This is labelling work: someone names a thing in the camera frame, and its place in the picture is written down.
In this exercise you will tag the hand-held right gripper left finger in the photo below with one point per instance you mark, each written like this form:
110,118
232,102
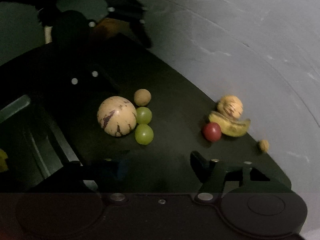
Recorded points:
117,168

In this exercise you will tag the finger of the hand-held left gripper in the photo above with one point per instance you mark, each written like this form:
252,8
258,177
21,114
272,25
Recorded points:
70,25
130,10

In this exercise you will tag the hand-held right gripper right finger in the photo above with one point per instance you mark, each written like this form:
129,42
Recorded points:
197,165

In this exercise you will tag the red cherry tomato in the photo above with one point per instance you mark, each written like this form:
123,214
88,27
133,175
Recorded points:
212,131

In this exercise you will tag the green grape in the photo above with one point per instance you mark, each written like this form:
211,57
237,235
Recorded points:
144,115
144,134

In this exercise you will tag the spotted yellow banana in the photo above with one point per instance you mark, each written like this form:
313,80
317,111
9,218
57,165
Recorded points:
232,130

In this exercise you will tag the large striped pepino melon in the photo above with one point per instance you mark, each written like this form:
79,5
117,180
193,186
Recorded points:
117,116

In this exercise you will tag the small brown longan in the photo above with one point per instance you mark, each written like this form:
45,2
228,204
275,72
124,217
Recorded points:
142,97

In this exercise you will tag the small striped pepino melon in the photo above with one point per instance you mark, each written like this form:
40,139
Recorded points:
230,106

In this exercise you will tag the walnut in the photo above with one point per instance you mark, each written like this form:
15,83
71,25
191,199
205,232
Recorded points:
264,146

